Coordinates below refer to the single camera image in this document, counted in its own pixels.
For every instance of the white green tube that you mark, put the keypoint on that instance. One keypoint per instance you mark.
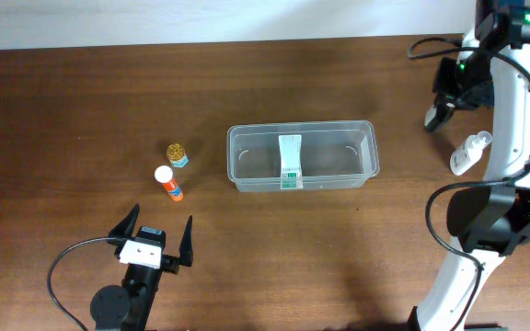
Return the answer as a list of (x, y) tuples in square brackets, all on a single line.
[(291, 174)]

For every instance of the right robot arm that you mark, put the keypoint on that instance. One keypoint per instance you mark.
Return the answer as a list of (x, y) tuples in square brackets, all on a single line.
[(486, 219)]

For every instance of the clear white spray bottle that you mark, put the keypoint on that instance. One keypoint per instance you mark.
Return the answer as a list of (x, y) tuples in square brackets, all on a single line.
[(469, 152)]

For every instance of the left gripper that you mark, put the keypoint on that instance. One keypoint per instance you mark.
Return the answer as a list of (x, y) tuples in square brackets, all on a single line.
[(170, 263)]

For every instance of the clear plastic container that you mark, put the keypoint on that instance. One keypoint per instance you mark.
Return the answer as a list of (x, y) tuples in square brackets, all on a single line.
[(334, 154)]

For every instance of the dark bottle white cap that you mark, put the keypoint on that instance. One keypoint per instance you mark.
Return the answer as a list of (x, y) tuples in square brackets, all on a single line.
[(437, 116)]

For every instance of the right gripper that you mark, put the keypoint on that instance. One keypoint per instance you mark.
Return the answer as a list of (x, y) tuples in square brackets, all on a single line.
[(441, 86)]

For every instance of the small gold-lid jar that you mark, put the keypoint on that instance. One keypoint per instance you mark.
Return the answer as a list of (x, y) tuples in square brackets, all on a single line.
[(176, 155)]

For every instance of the orange tube white cap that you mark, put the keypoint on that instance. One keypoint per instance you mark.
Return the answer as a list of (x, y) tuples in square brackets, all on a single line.
[(164, 175)]

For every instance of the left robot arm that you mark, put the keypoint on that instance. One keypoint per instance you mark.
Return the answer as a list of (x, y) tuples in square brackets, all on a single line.
[(127, 306)]

